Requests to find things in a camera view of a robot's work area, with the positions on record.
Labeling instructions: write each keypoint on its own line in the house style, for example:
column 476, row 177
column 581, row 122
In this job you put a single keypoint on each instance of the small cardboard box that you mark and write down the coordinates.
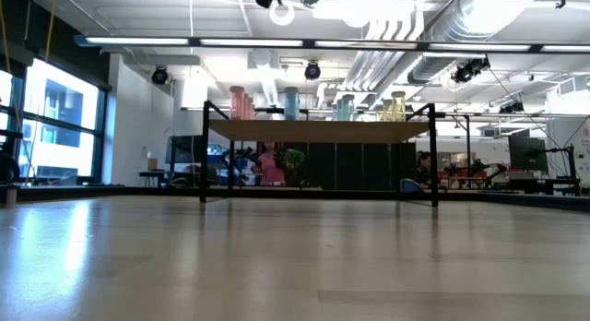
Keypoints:
column 152, row 164

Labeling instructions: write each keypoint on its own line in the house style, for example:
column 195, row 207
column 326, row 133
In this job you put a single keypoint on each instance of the black computer monitor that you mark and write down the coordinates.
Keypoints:
column 184, row 149
column 525, row 152

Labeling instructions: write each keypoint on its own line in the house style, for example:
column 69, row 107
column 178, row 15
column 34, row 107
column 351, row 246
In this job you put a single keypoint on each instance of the long ceiling light strip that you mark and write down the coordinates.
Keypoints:
column 138, row 40

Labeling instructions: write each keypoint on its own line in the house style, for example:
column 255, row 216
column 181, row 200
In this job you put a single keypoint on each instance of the background work desk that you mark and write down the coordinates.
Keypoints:
column 156, row 173

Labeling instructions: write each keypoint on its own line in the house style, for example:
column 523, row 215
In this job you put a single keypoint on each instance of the small green potted tree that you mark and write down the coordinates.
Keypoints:
column 296, row 157

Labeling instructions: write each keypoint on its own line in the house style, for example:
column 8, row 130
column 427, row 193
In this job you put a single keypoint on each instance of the black aluminium table frame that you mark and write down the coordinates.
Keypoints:
column 138, row 192

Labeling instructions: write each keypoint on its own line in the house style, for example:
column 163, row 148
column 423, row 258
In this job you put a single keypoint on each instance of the black equipment stand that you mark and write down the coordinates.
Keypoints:
column 571, row 169

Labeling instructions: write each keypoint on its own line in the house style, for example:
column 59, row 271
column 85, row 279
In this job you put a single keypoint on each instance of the black ceiling spotlight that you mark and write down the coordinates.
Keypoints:
column 511, row 107
column 312, row 71
column 160, row 75
column 470, row 70

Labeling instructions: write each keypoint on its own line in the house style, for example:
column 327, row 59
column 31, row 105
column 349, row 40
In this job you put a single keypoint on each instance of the blue pill bottle white cap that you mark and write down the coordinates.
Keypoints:
column 291, row 106

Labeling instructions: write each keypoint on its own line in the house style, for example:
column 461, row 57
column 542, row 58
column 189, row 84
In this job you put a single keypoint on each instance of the dark partition panels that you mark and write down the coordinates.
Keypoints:
column 359, row 166

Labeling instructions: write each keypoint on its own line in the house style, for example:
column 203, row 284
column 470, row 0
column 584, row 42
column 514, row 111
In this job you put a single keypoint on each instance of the blue chair back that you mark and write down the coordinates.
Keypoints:
column 410, row 186

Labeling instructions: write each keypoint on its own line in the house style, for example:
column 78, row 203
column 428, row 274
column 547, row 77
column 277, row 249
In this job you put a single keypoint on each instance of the wooden shelf black metal frame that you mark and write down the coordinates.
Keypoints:
column 322, row 132

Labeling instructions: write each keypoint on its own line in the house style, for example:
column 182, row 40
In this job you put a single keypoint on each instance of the round white ceiling lamp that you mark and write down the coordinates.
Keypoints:
column 282, row 24

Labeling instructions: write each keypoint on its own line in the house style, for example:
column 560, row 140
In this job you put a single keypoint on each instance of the person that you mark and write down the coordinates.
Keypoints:
column 424, row 169
column 271, row 169

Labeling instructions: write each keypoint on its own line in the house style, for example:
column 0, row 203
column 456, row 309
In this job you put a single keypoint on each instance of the yellow pill bottle white cap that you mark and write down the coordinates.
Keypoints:
column 387, row 111
column 380, row 114
column 398, row 109

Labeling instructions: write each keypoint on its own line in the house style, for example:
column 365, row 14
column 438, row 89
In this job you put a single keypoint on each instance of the background black robot arm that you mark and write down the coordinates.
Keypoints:
column 491, row 172

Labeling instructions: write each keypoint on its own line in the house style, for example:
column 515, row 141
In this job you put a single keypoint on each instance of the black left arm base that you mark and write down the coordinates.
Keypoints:
column 7, row 166

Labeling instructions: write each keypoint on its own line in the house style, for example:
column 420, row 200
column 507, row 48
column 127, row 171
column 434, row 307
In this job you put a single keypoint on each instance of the large window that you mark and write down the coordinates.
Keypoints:
column 60, row 141

